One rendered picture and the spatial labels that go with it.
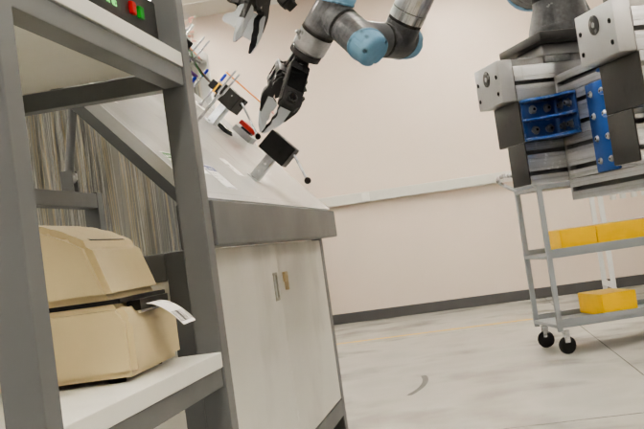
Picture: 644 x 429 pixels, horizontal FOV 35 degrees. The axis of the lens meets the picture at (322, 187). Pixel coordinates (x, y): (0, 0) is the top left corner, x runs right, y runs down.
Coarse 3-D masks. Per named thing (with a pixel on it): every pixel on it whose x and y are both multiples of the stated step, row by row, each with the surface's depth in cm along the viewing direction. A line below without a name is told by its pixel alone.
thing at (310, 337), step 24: (312, 240) 249; (288, 264) 215; (312, 264) 244; (288, 288) 207; (312, 288) 239; (288, 312) 208; (312, 312) 234; (288, 336) 204; (312, 336) 230; (312, 360) 226; (312, 384) 222; (336, 384) 252; (312, 408) 218
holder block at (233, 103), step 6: (222, 90) 233; (228, 90) 233; (234, 90) 235; (222, 96) 233; (228, 96) 232; (234, 96) 232; (240, 96) 232; (222, 102) 232; (228, 102) 232; (234, 102) 231; (240, 102) 232; (246, 102) 235; (228, 108) 232; (234, 108) 232; (240, 108) 234
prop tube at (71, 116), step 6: (72, 114) 256; (72, 120) 256; (72, 126) 256; (72, 132) 256; (66, 138) 256; (72, 138) 256; (66, 144) 256; (72, 144) 256; (66, 150) 256; (72, 150) 256; (66, 156) 256; (72, 156) 256; (66, 162) 256; (72, 162) 256; (66, 168) 255; (72, 168) 256
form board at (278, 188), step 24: (120, 120) 149; (144, 120) 166; (144, 144) 147; (168, 144) 163; (216, 144) 207; (240, 144) 241; (168, 168) 147; (216, 168) 178; (240, 168) 202; (216, 192) 155; (240, 192) 173; (264, 192) 197; (288, 192) 227
